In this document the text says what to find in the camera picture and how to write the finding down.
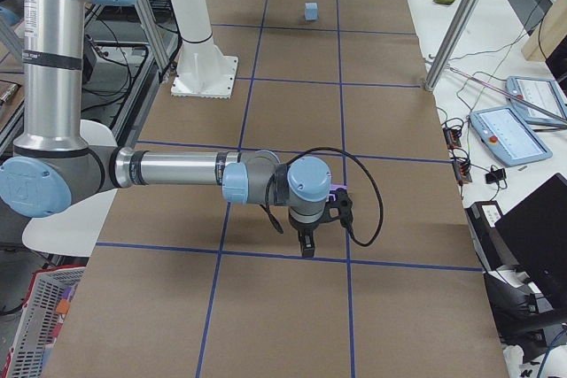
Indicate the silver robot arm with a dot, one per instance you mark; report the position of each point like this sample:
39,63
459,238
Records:
53,167

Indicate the metal reach stick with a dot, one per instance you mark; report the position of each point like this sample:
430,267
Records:
512,97

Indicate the grey perforated basket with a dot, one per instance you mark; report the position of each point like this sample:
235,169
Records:
39,320

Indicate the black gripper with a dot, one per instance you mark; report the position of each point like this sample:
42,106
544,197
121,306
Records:
305,227

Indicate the purple foam block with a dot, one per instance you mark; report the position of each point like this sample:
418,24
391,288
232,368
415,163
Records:
337,186

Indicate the near blue teach pendant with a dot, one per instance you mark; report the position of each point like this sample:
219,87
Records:
508,136

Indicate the far blue teach pendant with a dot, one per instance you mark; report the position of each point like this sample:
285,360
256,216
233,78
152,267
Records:
544,93

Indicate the light blue foam block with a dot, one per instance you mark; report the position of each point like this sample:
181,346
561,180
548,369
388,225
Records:
311,11

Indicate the aluminium frame post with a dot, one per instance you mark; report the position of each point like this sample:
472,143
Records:
451,38

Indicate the blue teach pendant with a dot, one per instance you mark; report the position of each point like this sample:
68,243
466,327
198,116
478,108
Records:
508,136
544,93

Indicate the black laptop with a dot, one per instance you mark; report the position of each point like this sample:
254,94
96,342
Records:
535,233

